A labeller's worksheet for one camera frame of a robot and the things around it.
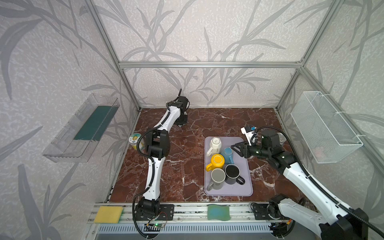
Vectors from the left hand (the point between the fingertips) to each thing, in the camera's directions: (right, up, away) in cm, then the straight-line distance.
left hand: (182, 118), depth 102 cm
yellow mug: (+22, -25, -20) cm, 39 cm away
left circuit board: (-9, -53, -31) cm, 62 cm away
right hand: (+30, -12, -26) cm, 42 cm away
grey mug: (+22, -31, -25) cm, 45 cm away
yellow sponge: (-32, -48, -30) cm, 65 cm away
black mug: (+29, -30, -25) cm, 49 cm away
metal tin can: (+66, -14, -6) cm, 68 cm away
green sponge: (+22, -48, -28) cm, 60 cm away
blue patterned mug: (+28, -21, -18) cm, 39 cm away
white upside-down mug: (+22, -15, -15) cm, 31 cm away
